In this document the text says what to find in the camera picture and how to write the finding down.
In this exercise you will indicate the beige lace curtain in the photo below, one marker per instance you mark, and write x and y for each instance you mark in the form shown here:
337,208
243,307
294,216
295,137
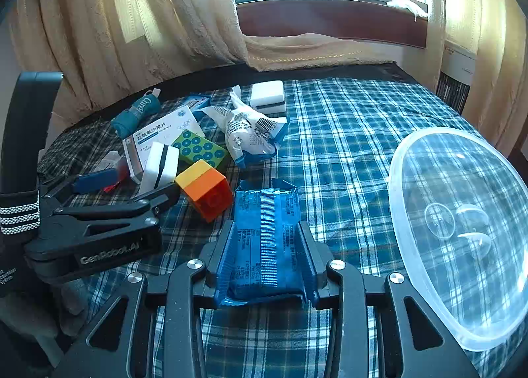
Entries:
123,23
491,52

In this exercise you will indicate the white medicine box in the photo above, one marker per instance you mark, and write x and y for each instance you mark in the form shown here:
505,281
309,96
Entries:
161,130

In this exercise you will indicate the clear plastic container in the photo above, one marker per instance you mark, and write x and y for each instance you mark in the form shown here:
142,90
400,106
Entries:
453,196

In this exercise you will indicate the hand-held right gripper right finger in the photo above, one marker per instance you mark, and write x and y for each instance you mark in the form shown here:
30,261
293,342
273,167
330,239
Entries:
317,262

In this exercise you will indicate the orange and yellow block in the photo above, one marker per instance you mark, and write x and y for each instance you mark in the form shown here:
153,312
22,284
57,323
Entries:
206,192

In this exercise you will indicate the white sponge with black stripe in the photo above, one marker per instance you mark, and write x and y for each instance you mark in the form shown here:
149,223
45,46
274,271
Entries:
154,167
266,91

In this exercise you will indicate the black mattress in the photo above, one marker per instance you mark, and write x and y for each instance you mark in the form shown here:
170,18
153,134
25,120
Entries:
371,71

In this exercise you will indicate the white cloth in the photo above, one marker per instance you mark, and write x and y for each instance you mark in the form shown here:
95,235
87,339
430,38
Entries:
406,6

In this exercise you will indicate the green block with blue dots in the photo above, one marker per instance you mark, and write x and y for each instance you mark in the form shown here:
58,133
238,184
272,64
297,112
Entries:
198,149

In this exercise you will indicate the brown wooden window sill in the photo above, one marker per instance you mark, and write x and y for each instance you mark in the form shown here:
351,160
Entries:
321,19

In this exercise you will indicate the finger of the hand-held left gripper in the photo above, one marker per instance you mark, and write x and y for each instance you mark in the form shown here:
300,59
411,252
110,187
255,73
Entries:
95,182
161,194

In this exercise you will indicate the small red object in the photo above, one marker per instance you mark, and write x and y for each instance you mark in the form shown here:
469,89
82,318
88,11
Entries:
123,170

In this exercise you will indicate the white printed plastic packet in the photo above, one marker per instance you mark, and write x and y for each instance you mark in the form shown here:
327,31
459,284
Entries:
243,134
268,124

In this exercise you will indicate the teal rolled pouch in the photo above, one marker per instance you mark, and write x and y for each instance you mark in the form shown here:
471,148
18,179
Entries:
136,114

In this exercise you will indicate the blue and white packet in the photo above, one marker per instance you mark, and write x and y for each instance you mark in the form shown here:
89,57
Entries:
198,101

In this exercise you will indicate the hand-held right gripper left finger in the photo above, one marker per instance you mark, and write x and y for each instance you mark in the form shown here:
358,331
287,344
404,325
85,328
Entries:
214,266

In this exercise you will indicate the blue snack packet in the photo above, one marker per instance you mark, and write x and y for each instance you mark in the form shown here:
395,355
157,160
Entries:
264,238

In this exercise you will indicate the white radiator unit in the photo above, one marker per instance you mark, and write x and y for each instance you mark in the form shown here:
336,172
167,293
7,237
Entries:
458,64

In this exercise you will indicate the person's left hand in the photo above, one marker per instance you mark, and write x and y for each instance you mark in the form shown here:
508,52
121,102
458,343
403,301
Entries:
72,299

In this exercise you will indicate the blue plaid blanket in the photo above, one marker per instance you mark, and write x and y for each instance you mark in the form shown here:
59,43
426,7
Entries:
350,134

